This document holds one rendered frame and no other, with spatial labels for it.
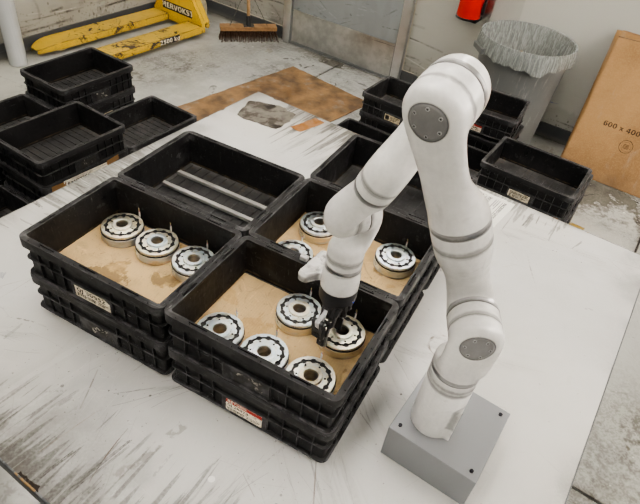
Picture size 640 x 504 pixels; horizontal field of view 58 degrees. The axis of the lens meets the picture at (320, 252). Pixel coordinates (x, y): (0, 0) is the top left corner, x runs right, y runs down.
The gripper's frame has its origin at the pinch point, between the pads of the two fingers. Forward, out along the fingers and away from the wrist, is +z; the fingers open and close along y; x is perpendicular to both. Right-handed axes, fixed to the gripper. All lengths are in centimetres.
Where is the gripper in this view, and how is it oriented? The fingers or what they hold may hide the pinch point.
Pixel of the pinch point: (329, 331)
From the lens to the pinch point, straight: 121.6
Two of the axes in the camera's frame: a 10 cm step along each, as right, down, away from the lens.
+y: 5.6, -4.9, 6.7
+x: -8.2, -4.4, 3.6
